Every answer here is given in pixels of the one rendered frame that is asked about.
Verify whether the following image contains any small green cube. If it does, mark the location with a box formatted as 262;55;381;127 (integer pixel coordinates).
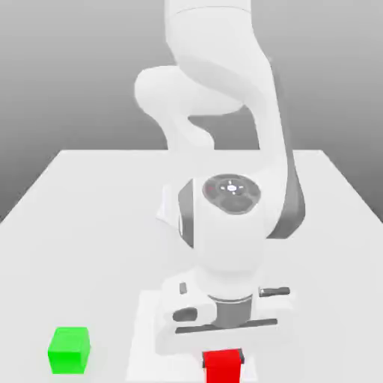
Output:
47;326;91;376

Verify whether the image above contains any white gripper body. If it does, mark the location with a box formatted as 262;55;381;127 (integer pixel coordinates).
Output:
154;317;295;358

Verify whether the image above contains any small red cube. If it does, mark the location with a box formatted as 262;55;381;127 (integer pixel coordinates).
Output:
202;348;244;383

